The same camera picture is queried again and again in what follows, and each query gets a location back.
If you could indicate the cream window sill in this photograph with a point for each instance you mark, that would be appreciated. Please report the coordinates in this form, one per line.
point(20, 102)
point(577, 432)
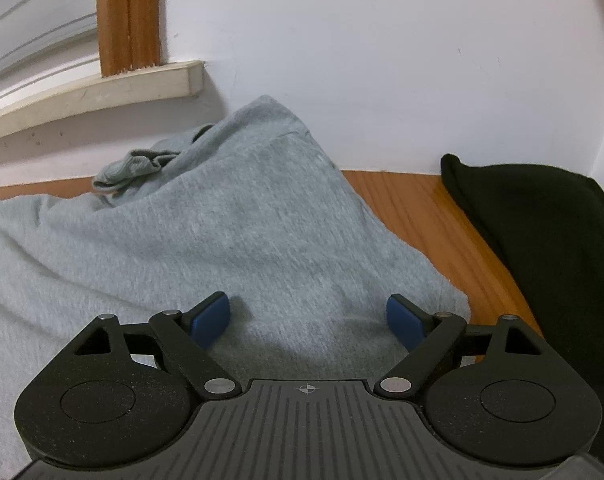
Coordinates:
point(92, 97)

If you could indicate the black garment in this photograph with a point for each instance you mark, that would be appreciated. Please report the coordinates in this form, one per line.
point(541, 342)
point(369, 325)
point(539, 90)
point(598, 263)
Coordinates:
point(557, 240)

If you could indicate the grey shirt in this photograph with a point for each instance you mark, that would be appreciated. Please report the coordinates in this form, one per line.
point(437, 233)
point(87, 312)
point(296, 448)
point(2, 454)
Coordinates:
point(232, 230)

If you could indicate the wooden window frame post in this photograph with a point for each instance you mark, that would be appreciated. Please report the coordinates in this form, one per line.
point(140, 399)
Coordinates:
point(129, 15)

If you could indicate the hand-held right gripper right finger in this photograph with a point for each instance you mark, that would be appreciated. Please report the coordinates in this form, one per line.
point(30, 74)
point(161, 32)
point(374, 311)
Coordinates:
point(404, 322)

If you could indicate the grey window blind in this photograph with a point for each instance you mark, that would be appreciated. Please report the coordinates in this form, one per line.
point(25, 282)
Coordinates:
point(37, 25)

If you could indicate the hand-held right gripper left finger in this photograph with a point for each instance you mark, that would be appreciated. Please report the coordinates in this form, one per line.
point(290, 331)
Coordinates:
point(212, 321)

